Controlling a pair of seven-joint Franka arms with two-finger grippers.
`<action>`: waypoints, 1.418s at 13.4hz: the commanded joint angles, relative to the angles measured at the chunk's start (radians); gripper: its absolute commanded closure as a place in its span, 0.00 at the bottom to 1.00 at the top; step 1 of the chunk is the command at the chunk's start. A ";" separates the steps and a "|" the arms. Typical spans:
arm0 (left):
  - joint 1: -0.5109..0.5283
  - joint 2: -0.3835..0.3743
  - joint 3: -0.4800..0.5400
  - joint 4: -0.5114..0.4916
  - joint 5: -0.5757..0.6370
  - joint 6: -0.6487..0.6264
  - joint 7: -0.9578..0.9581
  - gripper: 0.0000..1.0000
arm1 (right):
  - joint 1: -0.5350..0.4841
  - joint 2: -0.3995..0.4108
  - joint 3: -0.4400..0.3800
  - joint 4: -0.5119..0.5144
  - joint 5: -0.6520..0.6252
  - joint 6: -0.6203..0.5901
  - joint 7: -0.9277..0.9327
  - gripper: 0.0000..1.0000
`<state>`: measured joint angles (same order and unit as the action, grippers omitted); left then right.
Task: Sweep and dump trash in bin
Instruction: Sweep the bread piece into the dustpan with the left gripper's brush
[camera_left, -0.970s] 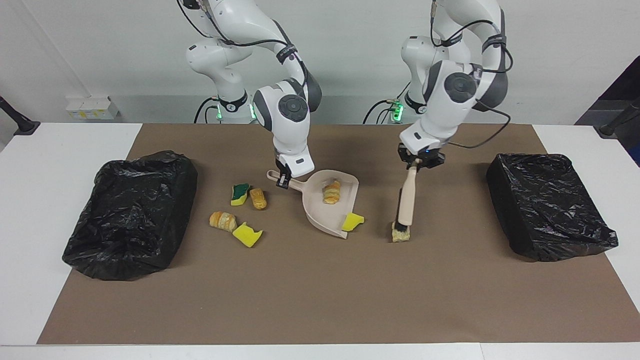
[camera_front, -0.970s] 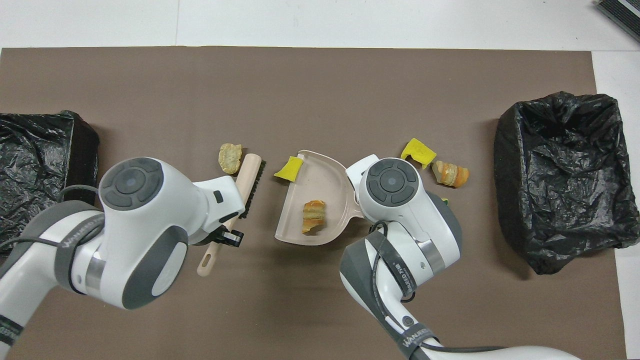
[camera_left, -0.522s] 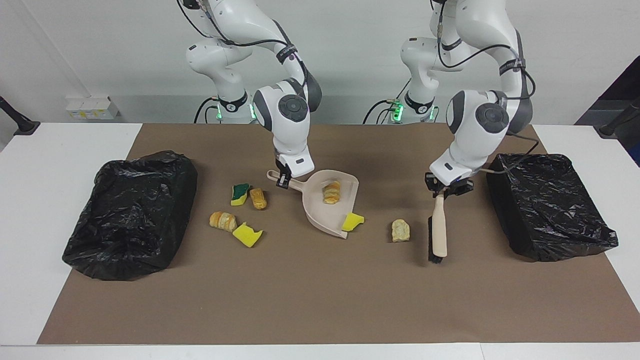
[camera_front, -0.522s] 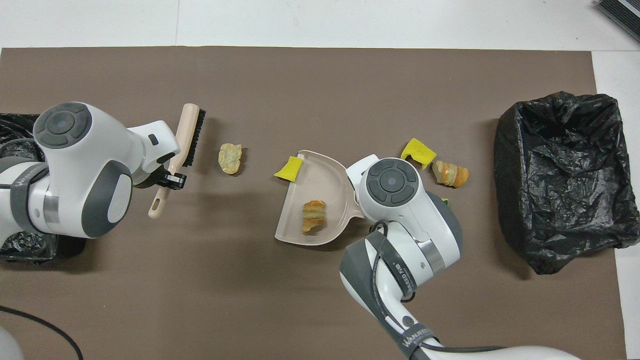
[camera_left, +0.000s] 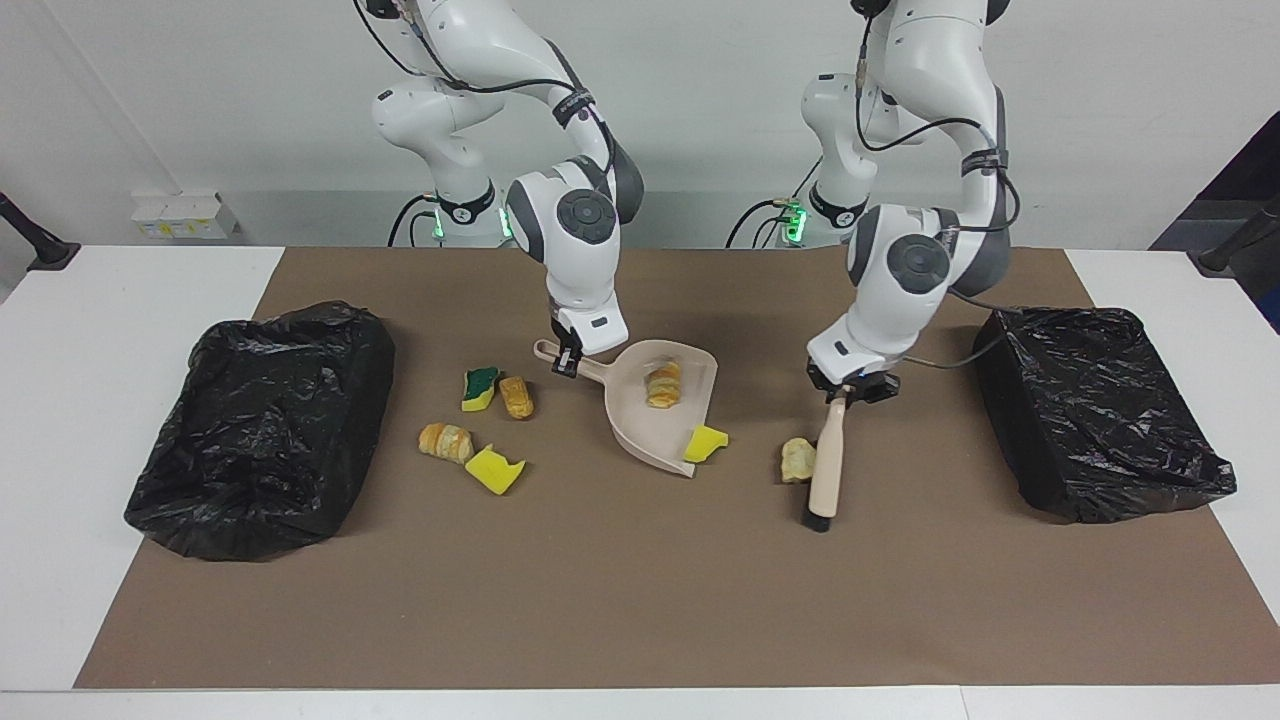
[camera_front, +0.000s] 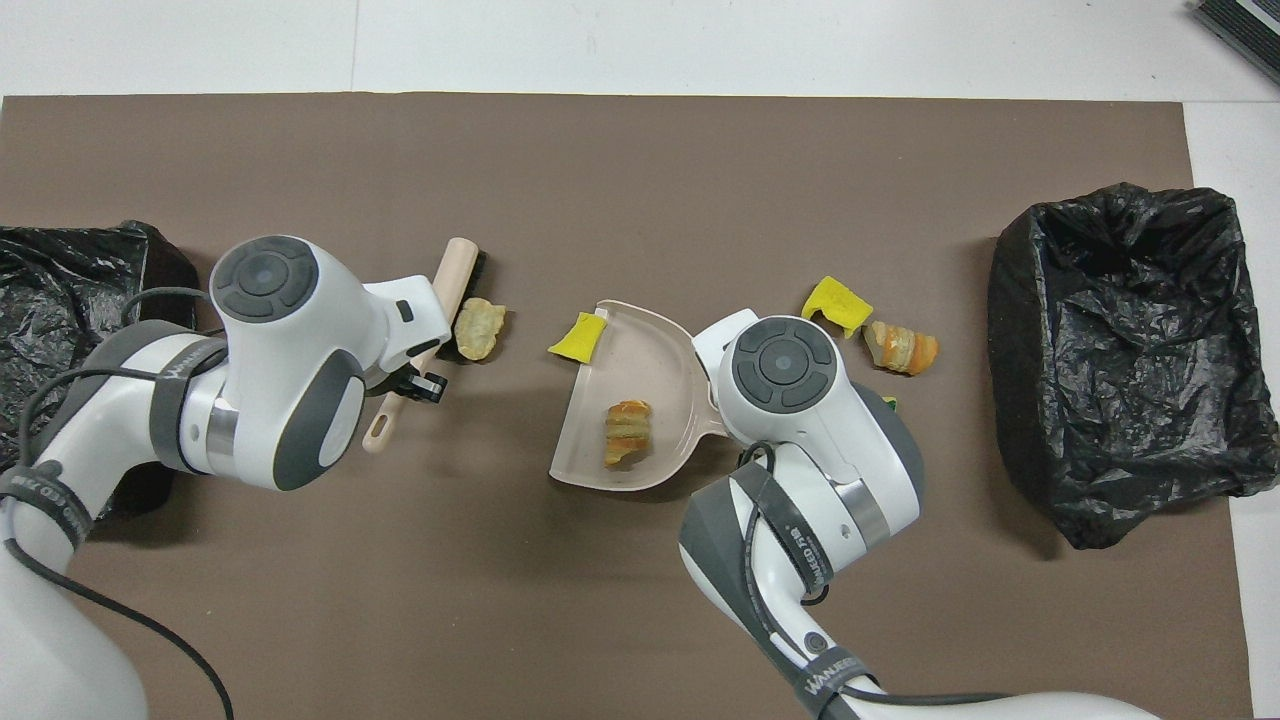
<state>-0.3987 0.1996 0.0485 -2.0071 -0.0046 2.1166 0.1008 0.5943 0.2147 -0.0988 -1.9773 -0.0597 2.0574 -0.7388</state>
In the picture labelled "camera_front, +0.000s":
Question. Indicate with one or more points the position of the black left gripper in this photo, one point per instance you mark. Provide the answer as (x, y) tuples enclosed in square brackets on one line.
[(402, 380)]

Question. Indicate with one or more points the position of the pale bread piece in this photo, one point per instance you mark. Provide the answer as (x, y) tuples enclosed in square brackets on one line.
[(480, 328)]

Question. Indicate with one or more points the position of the beige hand brush black bristles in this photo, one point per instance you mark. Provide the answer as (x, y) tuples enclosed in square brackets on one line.
[(455, 270)]

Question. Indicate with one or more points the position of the beige plastic dustpan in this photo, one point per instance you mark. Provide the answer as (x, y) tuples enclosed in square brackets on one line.
[(630, 360)]

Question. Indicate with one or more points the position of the striped croissant piece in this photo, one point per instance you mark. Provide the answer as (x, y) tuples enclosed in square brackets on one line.
[(628, 432), (900, 348)]

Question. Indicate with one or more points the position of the notched yellow sponge piece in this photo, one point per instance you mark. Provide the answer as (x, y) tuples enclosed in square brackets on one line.
[(835, 300)]

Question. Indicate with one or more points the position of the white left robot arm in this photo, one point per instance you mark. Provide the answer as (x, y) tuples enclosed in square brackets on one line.
[(290, 370)]

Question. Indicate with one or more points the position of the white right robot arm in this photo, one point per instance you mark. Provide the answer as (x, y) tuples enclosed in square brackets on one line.
[(820, 450)]

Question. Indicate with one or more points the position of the black bag lined trash bin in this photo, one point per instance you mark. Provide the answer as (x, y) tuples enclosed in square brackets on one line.
[(60, 290), (1130, 350)]

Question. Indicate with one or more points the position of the brown table mat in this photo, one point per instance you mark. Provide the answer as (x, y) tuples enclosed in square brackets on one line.
[(600, 180)]

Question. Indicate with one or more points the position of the dark ribbed panel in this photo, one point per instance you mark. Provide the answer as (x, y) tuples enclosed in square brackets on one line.
[(1245, 30)]

